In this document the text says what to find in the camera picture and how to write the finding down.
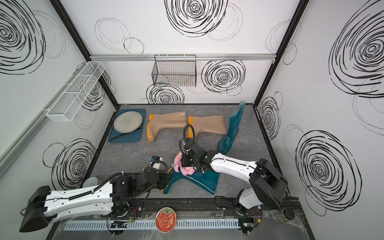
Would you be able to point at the black wire basket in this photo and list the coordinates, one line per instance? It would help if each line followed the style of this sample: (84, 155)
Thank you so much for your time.
(175, 73)

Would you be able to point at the beige rubber boot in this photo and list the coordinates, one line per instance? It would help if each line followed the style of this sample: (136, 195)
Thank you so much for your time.
(208, 124)
(158, 122)

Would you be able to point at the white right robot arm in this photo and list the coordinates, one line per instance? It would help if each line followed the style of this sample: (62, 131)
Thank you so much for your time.
(268, 185)

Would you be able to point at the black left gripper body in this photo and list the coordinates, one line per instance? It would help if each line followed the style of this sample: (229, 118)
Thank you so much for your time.
(160, 184)

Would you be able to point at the black mounting rail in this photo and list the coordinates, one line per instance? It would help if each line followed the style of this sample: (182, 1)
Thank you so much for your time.
(180, 205)

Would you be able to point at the small jar black lid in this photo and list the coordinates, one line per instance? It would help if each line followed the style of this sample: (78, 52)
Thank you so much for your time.
(288, 214)

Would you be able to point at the teal rectangular tray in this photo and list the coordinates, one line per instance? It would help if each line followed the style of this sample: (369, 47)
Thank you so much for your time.
(132, 137)

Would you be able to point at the copper tape roll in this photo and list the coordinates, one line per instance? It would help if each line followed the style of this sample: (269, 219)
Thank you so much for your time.
(91, 182)

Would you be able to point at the grey wall rail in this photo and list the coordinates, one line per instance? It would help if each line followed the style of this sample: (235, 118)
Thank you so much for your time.
(184, 57)

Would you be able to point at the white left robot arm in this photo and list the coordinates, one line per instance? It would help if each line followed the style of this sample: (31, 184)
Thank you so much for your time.
(45, 202)

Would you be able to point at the white wire shelf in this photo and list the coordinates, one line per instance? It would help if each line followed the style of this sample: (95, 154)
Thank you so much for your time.
(76, 92)

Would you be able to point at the grey round plate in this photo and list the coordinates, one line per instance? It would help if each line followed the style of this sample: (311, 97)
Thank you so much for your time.
(128, 122)

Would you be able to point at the beige rubber boot left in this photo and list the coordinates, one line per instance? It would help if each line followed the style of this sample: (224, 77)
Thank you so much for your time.
(158, 122)

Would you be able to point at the green rubber boot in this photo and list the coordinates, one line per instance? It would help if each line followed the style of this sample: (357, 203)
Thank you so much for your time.
(225, 144)
(207, 181)

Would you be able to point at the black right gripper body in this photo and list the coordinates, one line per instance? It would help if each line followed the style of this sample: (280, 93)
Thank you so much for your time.
(187, 161)

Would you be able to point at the white slotted cable duct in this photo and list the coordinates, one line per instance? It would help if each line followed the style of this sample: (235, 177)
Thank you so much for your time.
(183, 224)

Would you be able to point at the beige rubber boot right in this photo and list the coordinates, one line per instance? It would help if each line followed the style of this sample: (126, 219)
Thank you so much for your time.
(208, 124)

